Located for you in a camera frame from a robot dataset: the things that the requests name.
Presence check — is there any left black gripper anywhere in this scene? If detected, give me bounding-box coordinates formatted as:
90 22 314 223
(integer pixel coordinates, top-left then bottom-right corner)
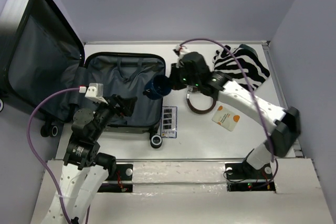
92 93 138 139

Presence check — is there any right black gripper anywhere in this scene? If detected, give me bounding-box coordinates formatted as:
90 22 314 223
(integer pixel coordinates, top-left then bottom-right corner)
165 62 200 90

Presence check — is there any dark blue cup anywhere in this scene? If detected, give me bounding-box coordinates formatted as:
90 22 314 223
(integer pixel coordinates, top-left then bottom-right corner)
143 74 172 100

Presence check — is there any brown leather belt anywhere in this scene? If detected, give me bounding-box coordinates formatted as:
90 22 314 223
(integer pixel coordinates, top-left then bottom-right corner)
185 88 216 115

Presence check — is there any clear blue pin package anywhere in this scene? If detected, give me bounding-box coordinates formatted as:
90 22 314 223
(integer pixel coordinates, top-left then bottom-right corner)
160 106 177 138

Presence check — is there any zebra striped cloth bag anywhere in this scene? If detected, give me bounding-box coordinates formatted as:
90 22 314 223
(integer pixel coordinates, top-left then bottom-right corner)
212 44 270 90

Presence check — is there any white orange card packet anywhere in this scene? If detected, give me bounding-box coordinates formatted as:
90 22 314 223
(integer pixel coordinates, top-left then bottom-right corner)
212 105 240 132

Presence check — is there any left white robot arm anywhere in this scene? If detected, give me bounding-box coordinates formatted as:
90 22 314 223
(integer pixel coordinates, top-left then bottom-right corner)
42 95 137 223

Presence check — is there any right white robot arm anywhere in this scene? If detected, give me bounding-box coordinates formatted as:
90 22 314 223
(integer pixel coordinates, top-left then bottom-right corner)
169 50 301 178

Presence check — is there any black open suitcase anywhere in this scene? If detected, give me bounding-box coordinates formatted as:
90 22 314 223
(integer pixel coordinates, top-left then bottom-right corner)
1 0 166 148

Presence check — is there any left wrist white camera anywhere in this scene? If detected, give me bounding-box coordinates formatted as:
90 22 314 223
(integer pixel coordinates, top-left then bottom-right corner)
85 83 108 104

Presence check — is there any wrist white camera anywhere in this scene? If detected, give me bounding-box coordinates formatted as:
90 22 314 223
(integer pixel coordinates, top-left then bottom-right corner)
85 83 108 104
173 45 191 68

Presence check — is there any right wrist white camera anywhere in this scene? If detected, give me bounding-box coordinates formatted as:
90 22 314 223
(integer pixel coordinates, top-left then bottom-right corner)
173 45 191 68

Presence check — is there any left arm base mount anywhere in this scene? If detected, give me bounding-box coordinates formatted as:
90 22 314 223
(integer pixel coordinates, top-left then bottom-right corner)
98 163 133 193

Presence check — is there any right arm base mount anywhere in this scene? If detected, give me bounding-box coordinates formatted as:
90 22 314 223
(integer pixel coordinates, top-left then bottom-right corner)
223 163 276 192

